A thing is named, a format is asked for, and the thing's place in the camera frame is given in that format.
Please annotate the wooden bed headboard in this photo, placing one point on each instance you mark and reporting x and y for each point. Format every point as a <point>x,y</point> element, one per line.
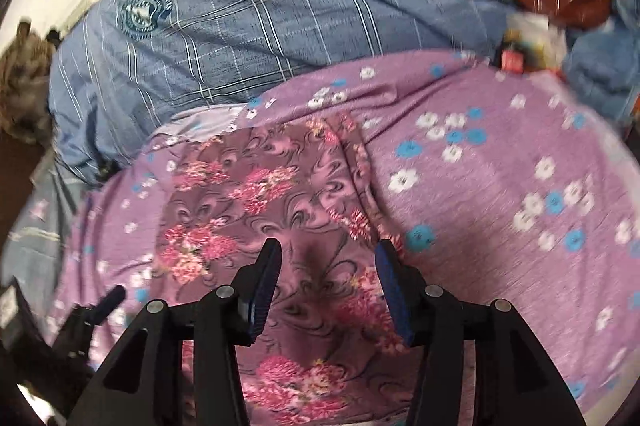
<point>17,186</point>

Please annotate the small red bottle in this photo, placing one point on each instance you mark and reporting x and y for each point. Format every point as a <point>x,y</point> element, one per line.
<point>512,59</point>

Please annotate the maroon floral shirt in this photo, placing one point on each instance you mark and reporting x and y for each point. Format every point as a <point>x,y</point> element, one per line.
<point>300,216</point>

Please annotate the blue denim cloth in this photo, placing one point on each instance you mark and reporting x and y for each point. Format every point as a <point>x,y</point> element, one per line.
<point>600,71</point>

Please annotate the blue plaid quilt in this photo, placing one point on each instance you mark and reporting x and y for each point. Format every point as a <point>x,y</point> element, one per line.
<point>275,6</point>

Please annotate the brown patterned cloth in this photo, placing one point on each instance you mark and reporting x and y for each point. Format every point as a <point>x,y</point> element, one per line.
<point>25,81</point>

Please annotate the small black object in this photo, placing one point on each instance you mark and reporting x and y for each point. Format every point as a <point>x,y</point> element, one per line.
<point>106,166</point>

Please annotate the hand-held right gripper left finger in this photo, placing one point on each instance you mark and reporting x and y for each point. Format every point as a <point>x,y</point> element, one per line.
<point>265,291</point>

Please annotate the grey striped sheet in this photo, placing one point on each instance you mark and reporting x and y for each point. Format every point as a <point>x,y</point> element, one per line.
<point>45,226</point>

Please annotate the purple floral bedsheet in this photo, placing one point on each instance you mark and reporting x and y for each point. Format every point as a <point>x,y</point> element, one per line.
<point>475,206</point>

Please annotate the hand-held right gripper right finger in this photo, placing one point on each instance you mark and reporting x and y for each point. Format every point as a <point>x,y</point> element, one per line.
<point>395,291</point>

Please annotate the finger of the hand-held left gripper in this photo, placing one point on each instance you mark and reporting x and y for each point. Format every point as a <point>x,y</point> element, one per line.
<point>112,298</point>

